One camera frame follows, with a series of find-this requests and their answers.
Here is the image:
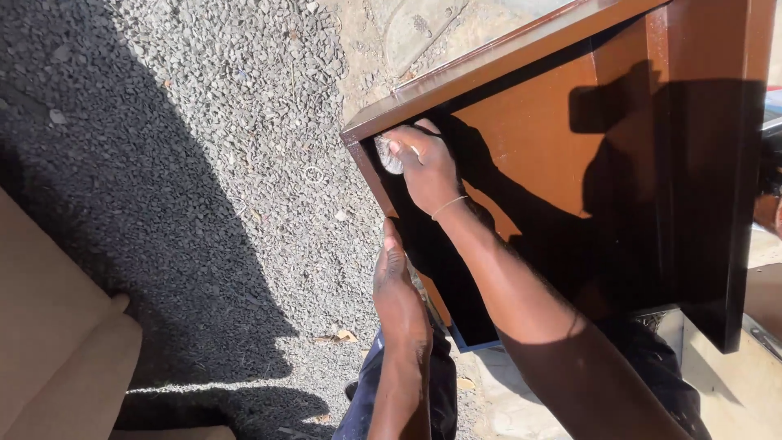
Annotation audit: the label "person's left hand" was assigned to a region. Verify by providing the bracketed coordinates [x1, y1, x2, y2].
[372, 218, 435, 353]

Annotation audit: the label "person's right hand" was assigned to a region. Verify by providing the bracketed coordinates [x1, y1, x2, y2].
[381, 119, 469, 216]

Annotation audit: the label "white polishing cloth pad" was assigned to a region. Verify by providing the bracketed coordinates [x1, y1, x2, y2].
[374, 136, 405, 176]

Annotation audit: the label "glossy brown wooden cabinet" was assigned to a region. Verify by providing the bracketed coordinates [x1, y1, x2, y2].
[340, 0, 777, 355]

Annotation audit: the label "thin pale wristband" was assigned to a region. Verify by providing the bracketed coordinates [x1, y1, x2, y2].
[431, 195, 469, 221]

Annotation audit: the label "dry brown leaf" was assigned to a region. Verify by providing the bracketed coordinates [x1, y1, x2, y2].
[314, 329, 360, 345]

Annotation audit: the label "dark blue trousers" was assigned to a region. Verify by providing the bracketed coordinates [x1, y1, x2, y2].
[332, 308, 714, 440]

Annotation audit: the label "beige upholstered sofa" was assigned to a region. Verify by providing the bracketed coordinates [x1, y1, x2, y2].
[0, 186, 237, 440]

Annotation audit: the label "brown wooden board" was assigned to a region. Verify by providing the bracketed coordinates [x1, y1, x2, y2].
[743, 262, 782, 361]

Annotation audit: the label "metal strip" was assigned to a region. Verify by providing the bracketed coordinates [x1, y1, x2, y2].
[749, 326, 782, 363]

